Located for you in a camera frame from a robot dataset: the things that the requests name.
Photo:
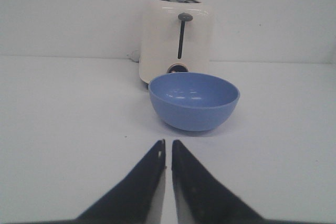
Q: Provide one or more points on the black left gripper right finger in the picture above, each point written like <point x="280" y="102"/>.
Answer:
<point x="199" y="195"/>

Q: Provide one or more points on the white two-slot toaster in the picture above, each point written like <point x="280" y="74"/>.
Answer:
<point x="176" y="37"/>

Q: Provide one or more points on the blue plastic bowl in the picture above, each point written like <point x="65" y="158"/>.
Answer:
<point x="192" y="101"/>

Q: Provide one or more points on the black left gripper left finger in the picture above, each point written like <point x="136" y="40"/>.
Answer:
<point x="139" y="196"/>

